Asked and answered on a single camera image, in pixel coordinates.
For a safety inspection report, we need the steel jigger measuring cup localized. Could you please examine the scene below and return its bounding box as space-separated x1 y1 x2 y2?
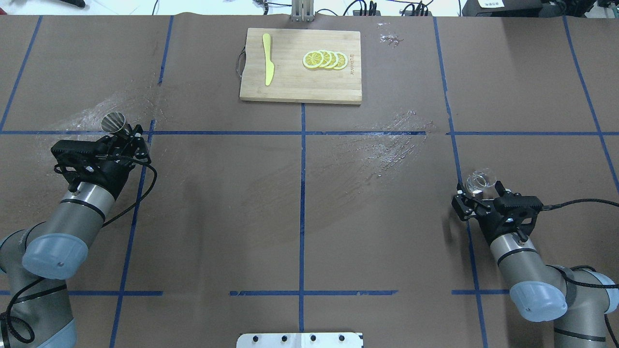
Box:
100 112 132 139

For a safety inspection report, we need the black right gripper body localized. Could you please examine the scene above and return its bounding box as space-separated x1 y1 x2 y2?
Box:
484 193 543 245

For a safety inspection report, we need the bamboo cutting board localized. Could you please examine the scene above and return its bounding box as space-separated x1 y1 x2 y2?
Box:
239 28 363 105

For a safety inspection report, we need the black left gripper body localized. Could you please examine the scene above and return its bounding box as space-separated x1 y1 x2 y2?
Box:
51 137 135 194

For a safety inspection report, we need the aluminium frame post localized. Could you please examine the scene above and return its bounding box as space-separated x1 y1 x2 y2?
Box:
291 0 315 23

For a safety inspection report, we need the lemon slice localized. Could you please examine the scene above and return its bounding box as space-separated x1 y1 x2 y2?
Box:
332 52 349 71
302 50 324 69
325 51 339 69
319 49 335 69

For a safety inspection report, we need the black box with label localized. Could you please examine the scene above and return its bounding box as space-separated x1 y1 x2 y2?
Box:
461 0 551 17

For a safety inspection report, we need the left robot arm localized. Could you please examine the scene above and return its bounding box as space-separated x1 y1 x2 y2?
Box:
1 121 153 348

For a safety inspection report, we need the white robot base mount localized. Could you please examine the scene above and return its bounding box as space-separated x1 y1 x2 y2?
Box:
236 332 364 348

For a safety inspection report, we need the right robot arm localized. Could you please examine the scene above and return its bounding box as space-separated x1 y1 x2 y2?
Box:
452 181 618 348

